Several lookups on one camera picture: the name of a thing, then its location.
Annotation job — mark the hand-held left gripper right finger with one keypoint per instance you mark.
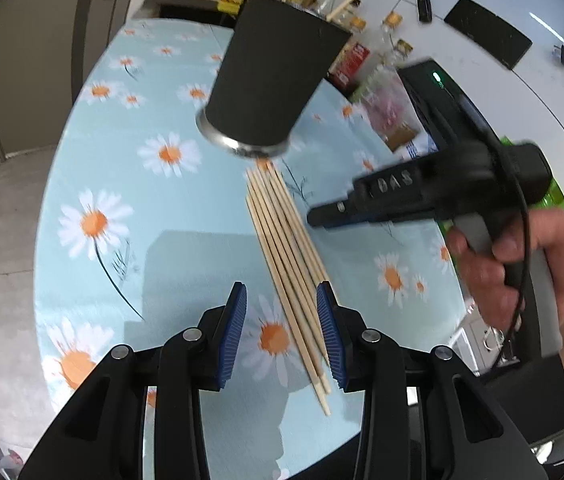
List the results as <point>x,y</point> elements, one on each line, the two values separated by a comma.
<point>329,330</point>

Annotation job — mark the blue white packet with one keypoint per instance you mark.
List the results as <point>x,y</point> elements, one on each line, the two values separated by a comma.
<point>419,149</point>

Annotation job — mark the clear plastic food packet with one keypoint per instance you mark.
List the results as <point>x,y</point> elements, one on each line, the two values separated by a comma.
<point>387,105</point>

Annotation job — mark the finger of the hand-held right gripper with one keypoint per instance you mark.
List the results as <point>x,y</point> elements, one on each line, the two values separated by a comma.
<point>342,212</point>

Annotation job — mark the black chopstick holder cup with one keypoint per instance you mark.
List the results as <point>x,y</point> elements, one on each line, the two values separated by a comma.
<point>272,70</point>

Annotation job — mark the bundle of wooden chopsticks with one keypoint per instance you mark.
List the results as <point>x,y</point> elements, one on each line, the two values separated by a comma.
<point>282,240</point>

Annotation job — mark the daisy print tablecloth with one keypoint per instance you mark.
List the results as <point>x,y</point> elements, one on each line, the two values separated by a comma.
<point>137,240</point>

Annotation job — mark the row of glass condiment bottles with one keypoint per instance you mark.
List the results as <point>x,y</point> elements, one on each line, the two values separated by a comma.
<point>349,62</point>

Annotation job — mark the black appliance with green light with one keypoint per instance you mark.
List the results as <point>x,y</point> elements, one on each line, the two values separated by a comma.
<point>437,95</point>

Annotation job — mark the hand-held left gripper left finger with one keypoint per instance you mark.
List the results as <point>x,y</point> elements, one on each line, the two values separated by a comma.
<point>234,330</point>

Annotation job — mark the grey door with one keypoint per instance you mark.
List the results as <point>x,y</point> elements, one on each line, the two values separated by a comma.
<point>32,60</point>

